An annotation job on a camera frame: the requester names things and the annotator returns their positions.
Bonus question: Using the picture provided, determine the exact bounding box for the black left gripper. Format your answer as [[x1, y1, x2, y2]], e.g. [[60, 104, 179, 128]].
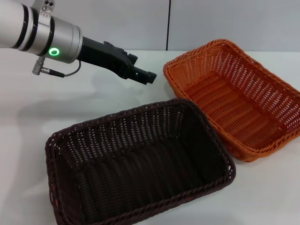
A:
[[79, 36, 158, 85]]

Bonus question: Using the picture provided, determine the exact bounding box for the dark brown woven basket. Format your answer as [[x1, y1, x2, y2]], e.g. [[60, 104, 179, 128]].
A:
[[44, 97, 237, 225]]

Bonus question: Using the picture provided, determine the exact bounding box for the orange woven basket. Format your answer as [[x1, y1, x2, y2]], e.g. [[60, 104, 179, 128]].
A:
[[163, 38, 300, 163]]

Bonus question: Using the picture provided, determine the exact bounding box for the thin grey gripper cable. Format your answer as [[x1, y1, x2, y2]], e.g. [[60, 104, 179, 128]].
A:
[[32, 57, 82, 78]]

